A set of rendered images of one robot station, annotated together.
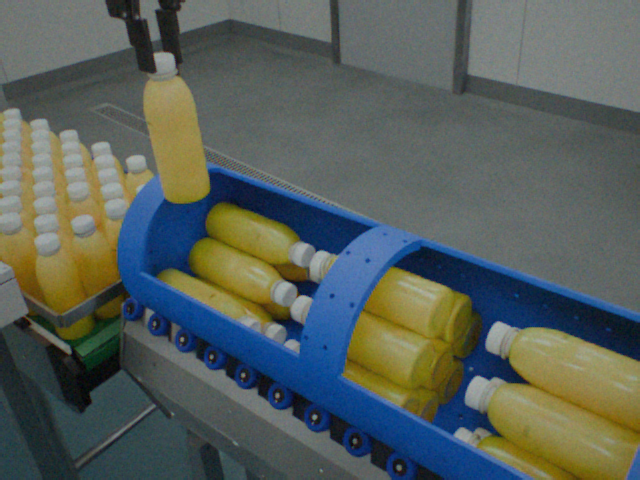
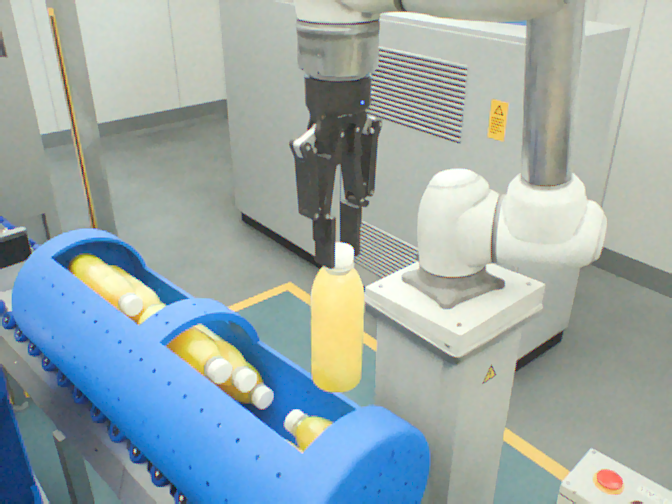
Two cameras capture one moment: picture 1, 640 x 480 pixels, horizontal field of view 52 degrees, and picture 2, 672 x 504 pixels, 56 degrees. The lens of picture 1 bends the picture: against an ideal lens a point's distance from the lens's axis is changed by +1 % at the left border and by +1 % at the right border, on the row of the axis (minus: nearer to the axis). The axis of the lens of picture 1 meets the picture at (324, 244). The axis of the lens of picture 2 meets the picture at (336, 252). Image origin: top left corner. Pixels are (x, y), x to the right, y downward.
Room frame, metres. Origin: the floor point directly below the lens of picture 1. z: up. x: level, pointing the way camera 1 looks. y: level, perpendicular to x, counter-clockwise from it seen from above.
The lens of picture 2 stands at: (1.62, 0.25, 1.84)
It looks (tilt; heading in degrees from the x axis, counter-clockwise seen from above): 28 degrees down; 184
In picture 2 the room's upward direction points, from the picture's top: straight up
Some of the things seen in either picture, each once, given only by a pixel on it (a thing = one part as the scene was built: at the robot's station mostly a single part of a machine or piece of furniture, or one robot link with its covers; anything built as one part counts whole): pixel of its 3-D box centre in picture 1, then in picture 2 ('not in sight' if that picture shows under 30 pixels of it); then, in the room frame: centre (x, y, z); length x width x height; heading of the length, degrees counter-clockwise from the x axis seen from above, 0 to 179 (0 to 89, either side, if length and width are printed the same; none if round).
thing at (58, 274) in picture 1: (63, 288); not in sight; (1.01, 0.50, 1.00); 0.07 x 0.07 x 0.20
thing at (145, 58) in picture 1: (142, 45); (349, 228); (0.89, 0.22, 1.47); 0.03 x 0.01 x 0.07; 49
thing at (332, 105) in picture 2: not in sight; (337, 113); (0.90, 0.21, 1.63); 0.08 x 0.07 x 0.09; 139
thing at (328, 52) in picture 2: not in sight; (337, 47); (0.90, 0.21, 1.70); 0.09 x 0.09 x 0.06
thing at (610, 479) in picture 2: not in sight; (609, 480); (0.94, 0.61, 1.11); 0.04 x 0.04 x 0.01
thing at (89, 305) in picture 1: (150, 268); not in sight; (1.11, 0.36, 0.96); 0.40 x 0.01 x 0.03; 139
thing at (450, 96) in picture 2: not in sight; (376, 151); (-1.54, 0.26, 0.72); 2.15 x 0.54 x 1.45; 43
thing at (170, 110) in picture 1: (175, 134); (337, 322); (0.90, 0.21, 1.34); 0.07 x 0.07 x 0.20
